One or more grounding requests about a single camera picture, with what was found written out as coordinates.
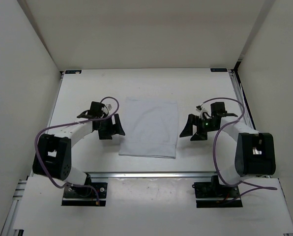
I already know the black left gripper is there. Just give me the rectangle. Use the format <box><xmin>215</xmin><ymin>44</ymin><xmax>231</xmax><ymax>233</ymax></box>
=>
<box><xmin>97</xmin><ymin>113</ymin><xmax>125</xmax><ymax>140</ymax></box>

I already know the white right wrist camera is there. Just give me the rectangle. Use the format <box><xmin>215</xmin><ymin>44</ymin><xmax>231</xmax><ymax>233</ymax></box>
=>
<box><xmin>196</xmin><ymin>105</ymin><xmax>208</xmax><ymax>115</ymax></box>

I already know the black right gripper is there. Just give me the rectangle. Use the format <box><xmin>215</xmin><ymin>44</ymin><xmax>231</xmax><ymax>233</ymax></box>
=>
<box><xmin>179</xmin><ymin>114</ymin><xmax>218</xmax><ymax>141</ymax></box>

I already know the blue corner label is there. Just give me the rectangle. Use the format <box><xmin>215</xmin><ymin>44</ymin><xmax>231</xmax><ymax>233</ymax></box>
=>
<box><xmin>210</xmin><ymin>68</ymin><xmax>228</xmax><ymax>72</ymax></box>
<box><xmin>64</xmin><ymin>70</ymin><xmax>82</xmax><ymax>74</ymax></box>

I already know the blue left corner label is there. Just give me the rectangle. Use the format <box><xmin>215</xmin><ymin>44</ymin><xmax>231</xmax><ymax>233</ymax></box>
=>
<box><xmin>64</xmin><ymin>70</ymin><xmax>82</xmax><ymax>74</ymax></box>

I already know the white fabric skirt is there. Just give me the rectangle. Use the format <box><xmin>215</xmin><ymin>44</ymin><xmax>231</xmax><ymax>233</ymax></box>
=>
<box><xmin>119</xmin><ymin>97</ymin><xmax>178</xmax><ymax>159</ymax></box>

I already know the blue right corner label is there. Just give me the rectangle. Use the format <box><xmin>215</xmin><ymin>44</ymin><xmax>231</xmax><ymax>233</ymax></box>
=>
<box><xmin>210</xmin><ymin>68</ymin><xmax>228</xmax><ymax>72</ymax></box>

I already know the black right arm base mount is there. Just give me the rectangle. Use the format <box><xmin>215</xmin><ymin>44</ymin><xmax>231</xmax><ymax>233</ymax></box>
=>
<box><xmin>192</xmin><ymin>176</ymin><xmax>243</xmax><ymax>208</ymax></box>

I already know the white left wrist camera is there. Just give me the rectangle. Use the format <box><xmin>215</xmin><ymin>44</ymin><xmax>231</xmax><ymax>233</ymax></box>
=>
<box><xmin>105</xmin><ymin>104</ymin><xmax>112</xmax><ymax>111</ymax></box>

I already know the aluminium left front frame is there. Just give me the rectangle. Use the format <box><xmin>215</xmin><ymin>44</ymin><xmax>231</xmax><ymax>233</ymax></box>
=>
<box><xmin>0</xmin><ymin>180</ymin><xmax>27</xmax><ymax>236</ymax></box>

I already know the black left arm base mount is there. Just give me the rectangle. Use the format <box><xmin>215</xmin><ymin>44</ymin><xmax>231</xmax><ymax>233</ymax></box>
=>
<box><xmin>61</xmin><ymin>177</ymin><xmax>108</xmax><ymax>207</ymax></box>

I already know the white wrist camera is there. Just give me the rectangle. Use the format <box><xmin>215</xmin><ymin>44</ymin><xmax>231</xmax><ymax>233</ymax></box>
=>
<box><xmin>105</xmin><ymin>104</ymin><xmax>112</xmax><ymax>111</ymax></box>
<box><xmin>196</xmin><ymin>105</ymin><xmax>208</xmax><ymax>115</ymax></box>

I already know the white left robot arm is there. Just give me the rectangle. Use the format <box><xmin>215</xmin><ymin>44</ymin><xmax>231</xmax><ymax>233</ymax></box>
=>
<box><xmin>32</xmin><ymin>96</ymin><xmax>125</xmax><ymax>197</ymax></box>

